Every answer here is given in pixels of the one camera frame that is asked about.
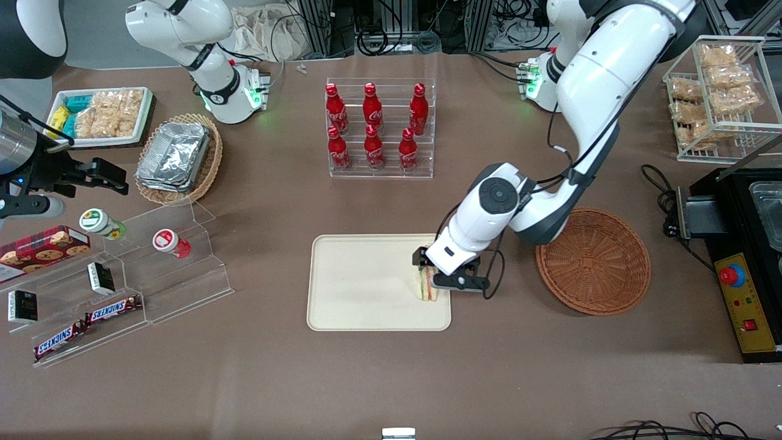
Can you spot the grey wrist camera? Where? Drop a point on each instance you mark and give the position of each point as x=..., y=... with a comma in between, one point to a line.
x=473, y=283
x=30, y=208

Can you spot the small white block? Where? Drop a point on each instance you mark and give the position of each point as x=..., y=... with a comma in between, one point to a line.
x=398, y=434

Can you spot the triangle sandwich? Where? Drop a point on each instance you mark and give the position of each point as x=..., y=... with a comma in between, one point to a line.
x=426, y=288

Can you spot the clear rice cracker pack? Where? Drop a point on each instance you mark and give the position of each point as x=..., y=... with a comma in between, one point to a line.
x=85, y=124
x=105, y=116
x=130, y=110

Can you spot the white cloth bag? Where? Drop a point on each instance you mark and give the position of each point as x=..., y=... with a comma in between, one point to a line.
x=263, y=33

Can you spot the clear plastic container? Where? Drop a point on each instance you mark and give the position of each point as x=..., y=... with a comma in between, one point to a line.
x=768, y=214

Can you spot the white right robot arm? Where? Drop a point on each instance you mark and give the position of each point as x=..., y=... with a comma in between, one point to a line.
x=214, y=85

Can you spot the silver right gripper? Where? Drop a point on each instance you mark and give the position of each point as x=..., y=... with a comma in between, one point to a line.
x=50, y=169

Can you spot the snickers bar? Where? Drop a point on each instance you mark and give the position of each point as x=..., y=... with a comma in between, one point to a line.
x=58, y=341
x=113, y=309

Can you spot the oval tan wicker basket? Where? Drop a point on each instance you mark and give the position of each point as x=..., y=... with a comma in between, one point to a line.
x=212, y=165

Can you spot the green lidded cup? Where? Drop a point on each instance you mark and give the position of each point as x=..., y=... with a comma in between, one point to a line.
x=98, y=222

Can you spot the black sealing machine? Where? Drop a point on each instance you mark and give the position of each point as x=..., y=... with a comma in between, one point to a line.
x=733, y=244

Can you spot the brown fried snack pack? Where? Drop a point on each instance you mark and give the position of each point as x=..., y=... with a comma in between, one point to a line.
x=689, y=112
x=730, y=76
x=736, y=99
x=684, y=90
x=696, y=134
x=716, y=55

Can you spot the yellow snack pack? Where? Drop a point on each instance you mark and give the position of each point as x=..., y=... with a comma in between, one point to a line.
x=58, y=118

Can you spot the red cookie box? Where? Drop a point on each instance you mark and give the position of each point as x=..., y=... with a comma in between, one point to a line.
x=43, y=247

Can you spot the round brown wicker basket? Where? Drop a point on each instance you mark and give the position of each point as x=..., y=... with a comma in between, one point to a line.
x=599, y=269

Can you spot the red lidded cup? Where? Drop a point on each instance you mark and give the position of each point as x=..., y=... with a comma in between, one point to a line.
x=166, y=241

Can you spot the clear acrylic bottle rack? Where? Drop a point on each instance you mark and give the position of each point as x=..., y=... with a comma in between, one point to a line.
x=391, y=173

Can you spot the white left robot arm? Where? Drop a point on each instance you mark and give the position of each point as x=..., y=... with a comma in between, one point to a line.
x=605, y=79

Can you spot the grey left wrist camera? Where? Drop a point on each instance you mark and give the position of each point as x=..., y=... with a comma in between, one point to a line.
x=473, y=283

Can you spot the cream plastic tray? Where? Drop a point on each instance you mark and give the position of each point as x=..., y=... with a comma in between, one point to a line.
x=366, y=281

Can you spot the small black box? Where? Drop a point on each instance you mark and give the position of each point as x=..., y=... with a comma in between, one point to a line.
x=23, y=307
x=101, y=278

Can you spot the clear acrylic stepped stand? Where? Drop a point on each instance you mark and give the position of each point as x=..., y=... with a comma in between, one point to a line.
x=183, y=287

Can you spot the teal snack pack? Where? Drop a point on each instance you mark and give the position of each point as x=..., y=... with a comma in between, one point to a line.
x=77, y=102
x=68, y=126

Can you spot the aluminium frame post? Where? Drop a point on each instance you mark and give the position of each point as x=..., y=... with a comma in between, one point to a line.
x=479, y=24
x=314, y=27

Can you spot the red cola bottle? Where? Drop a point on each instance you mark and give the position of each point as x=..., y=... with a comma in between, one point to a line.
x=408, y=153
x=336, y=113
x=419, y=113
x=374, y=151
x=338, y=153
x=372, y=113

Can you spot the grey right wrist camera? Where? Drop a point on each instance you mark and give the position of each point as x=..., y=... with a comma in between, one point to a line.
x=30, y=208

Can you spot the white rectangular snack tray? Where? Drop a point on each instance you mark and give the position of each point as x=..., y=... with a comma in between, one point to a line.
x=98, y=143

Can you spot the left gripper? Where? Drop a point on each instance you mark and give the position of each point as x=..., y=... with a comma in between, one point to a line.
x=420, y=256

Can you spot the stack of foil trays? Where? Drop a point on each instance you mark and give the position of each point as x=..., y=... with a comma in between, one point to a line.
x=174, y=156

